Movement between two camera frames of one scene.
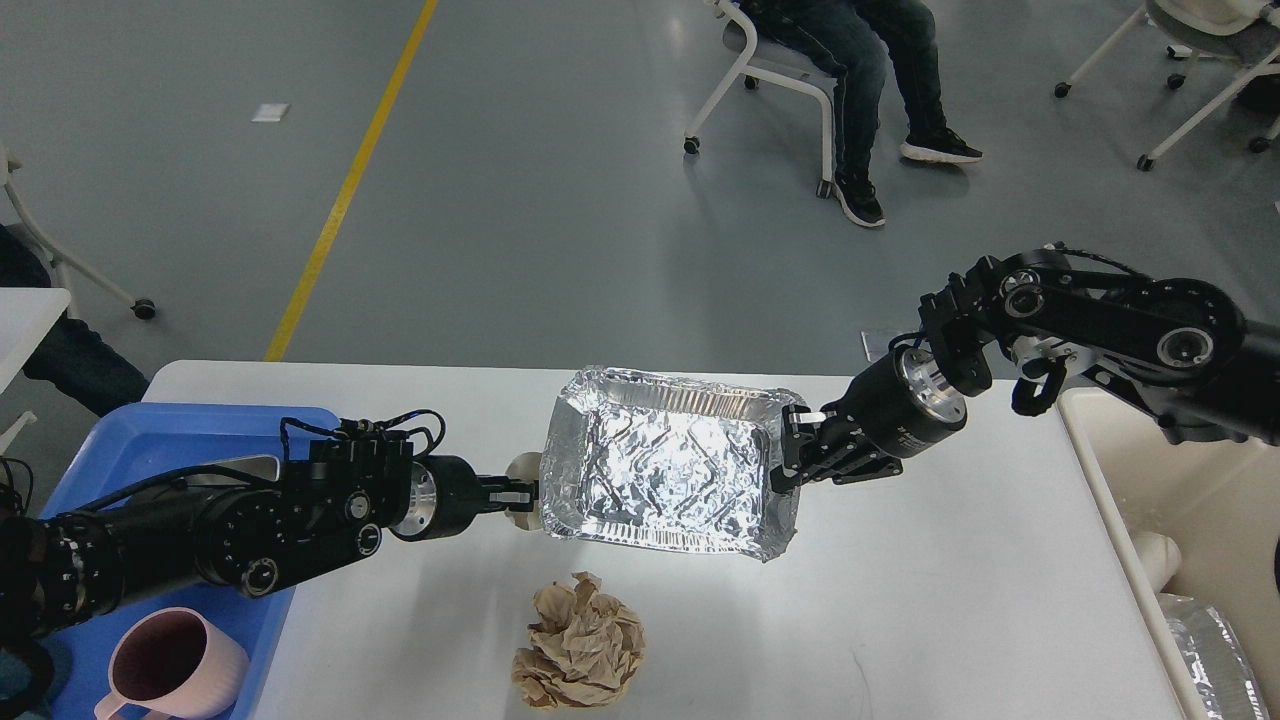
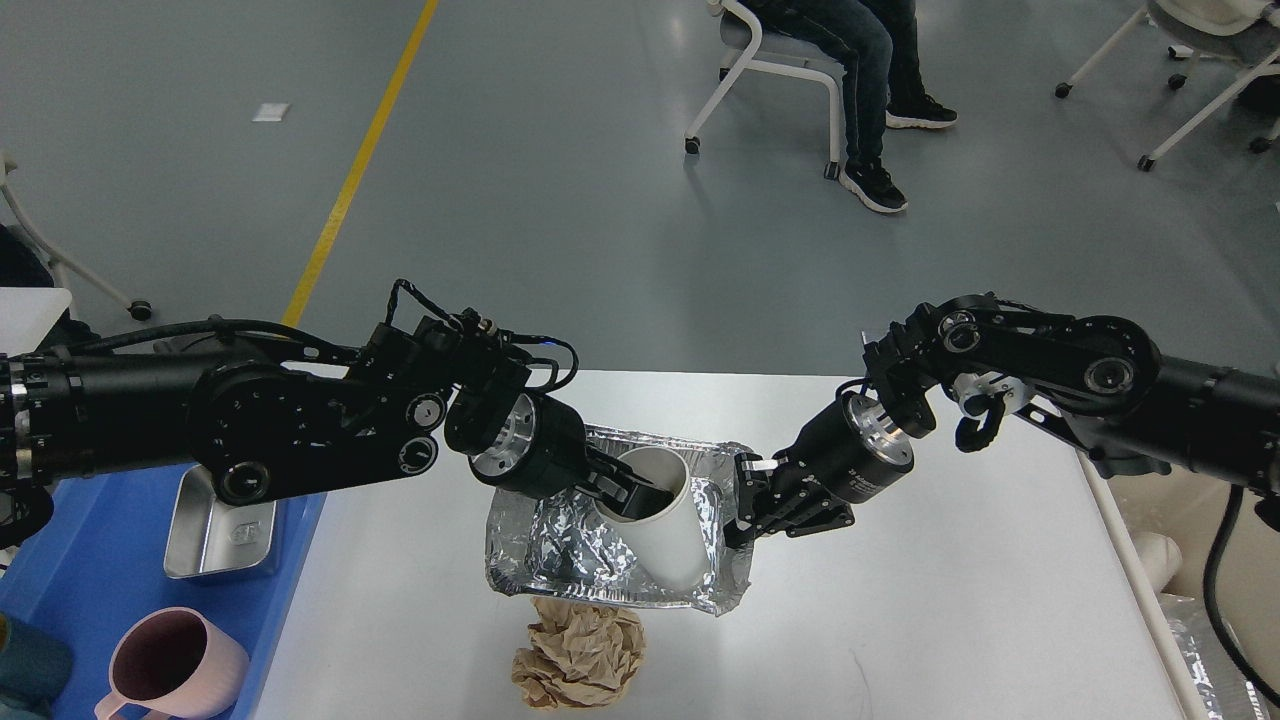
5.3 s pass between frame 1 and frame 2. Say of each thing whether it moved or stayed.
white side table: stayed
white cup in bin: stayed
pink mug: stayed
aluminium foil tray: moved
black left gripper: moved
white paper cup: moved
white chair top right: stayed
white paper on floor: stayed
